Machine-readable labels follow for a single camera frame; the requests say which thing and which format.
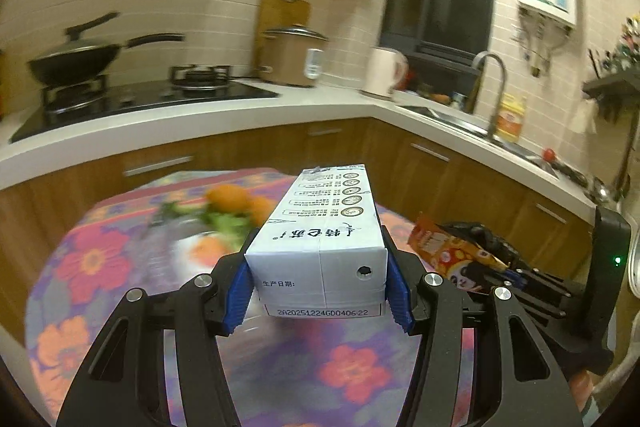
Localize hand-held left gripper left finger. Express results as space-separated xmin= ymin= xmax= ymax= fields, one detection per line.
xmin=56 ymin=252 xmax=261 ymax=427

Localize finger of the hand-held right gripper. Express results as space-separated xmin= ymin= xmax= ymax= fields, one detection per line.
xmin=519 ymin=291 xmax=589 ymax=324
xmin=492 ymin=258 xmax=594 ymax=304

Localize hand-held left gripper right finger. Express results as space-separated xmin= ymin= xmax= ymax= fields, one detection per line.
xmin=381 ymin=224 xmax=586 ymax=427

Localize orange snack packet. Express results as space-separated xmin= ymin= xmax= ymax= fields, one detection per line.
xmin=409 ymin=213 xmax=508 ymax=295

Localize bin with black bag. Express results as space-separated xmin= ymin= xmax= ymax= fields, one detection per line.
xmin=440 ymin=221 xmax=531 ymax=273

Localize white milk carton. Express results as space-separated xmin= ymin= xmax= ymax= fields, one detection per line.
xmin=244 ymin=163 xmax=388 ymax=320

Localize person's right forearm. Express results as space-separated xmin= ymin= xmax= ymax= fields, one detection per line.
xmin=570 ymin=337 xmax=640 ymax=427

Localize orange fruit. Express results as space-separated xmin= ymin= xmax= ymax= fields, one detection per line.
xmin=207 ymin=184 xmax=251 ymax=212
xmin=249 ymin=196 xmax=276 ymax=228
xmin=192 ymin=237 xmax=226 ymax=265

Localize metal ladle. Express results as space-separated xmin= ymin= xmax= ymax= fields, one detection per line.
xmin=585 ymin=107 xmax=632 ymax=204

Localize floral tablecloth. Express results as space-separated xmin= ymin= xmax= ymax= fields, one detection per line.
xmin=25 ymin=167 xmax=481 ymax=427

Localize green broccoli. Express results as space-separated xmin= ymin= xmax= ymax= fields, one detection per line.
xmin=200 ymin=207 xmax=251 ymax=239

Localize dark kitchen utensil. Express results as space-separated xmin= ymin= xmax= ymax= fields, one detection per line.
xmin=555 ymin=159 xmax=588 ymax=185

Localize wooden base cabinets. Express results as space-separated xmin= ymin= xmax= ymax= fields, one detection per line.
xmin=0 ymin=117 xmax=601 ymax=343

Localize white hanging cloth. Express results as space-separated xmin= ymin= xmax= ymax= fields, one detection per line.
xmin=570 ymin=104 xmax=596 ymax=132

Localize yellow detergent bottle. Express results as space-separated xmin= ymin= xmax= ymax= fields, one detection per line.
xmin=495 ymin=93 xmax=528 ymax=144

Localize steel sink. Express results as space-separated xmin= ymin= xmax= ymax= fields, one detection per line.
xmin=400 ymin=104 xmax=561 ymax=178

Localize metal faucet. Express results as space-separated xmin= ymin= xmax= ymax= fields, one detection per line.
xmin=467 ymin=52 xmax=508 ymax=142

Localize row of condiment bottles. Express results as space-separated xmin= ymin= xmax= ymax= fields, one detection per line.
xmin=590 ymin=14 xmax=640 ymax=72

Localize black gas stove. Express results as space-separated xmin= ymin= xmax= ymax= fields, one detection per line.
xmin=9 ymin=64 xmax=281 ymax=144

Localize water heater pipes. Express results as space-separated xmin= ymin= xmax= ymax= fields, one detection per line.
xmin=515 ymin=7 xmax=571 ymax=78

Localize white electric kettle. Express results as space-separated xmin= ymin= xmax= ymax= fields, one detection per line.
xmin=361 ymin=47 xmax=408 ymax=100

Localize brown rice cooker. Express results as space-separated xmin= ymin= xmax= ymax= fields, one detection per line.
xmin=257 ymin=24 xmax=328 ymax=88

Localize black wok with lid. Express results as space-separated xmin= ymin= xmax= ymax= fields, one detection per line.
xmin=26 ymin=11 xmax=186 ymax=86

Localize wooden cutting board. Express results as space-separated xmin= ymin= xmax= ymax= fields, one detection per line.
xmin=255 ymin=0 xmax=311 ymax=80

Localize dark wall shelf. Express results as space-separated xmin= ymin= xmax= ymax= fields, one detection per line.
xmin=582 ymin=74 xmax=640 ymax=100

